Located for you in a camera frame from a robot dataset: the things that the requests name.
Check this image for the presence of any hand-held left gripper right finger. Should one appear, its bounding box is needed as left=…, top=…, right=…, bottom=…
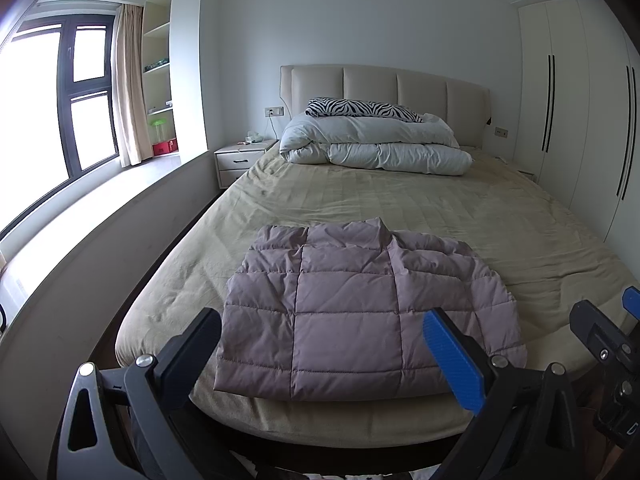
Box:
left=422, top=307, right=593, bottom=480

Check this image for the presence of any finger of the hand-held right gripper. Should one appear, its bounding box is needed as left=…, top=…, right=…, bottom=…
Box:
left=621, top=285, right=640, bottom=321
left=569, top=300, right=636, bottom=366

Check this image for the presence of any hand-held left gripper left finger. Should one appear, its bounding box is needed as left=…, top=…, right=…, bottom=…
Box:
left=47, top=307, right=261, bottom=480

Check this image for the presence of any mauve quilted puffer jacket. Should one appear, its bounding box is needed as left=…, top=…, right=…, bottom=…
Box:
left=214, top=216, right=528, bottom=402

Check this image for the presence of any bed with beige sheet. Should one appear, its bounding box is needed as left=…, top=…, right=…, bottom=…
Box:
left=97, top=147, right=640, bottom=461

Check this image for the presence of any white wardrobe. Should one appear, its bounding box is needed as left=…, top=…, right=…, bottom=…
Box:
left=510, top=0, right=640, bottom=261

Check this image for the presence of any white folded duvet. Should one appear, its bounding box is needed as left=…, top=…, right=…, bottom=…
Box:
left=279, top=112, right=474, bottom=177

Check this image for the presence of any zebra print pillow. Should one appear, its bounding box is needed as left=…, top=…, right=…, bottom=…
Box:
left=305, top=97, right=423, bottom=124

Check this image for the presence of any black framed window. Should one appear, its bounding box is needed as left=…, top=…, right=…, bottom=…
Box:
left=0, top=15, right=121, bottom=241

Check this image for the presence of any beige curtain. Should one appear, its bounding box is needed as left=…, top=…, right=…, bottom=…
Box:
left=111, top=4, right=146, bottom=167

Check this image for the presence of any beige padded headboard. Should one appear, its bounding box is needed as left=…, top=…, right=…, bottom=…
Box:
left=279, top=64, right=493, bottom=148

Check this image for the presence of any white built-in shelf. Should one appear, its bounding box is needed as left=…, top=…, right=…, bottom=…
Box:
left=141, top=0, right=180, bottom=158

